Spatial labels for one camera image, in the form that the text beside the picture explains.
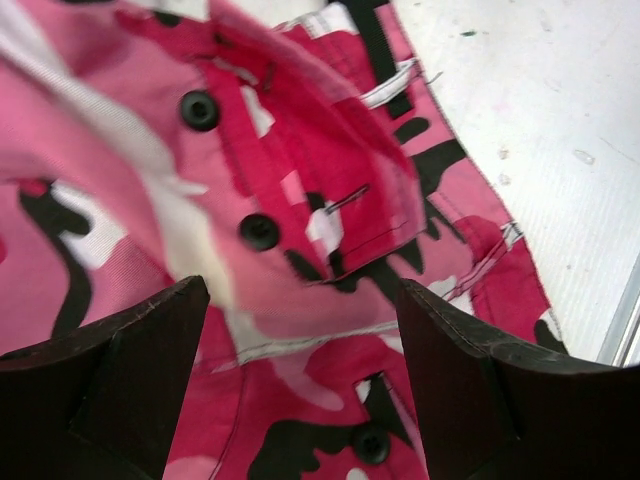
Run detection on pink camouflage trousers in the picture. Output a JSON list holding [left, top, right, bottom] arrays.
[[1, 1, 566, 479]]

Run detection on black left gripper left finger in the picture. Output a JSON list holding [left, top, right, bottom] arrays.
[[1, 276, 210, 479]]

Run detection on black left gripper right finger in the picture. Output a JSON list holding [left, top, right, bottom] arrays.
[[396, 280, 639, 479]]

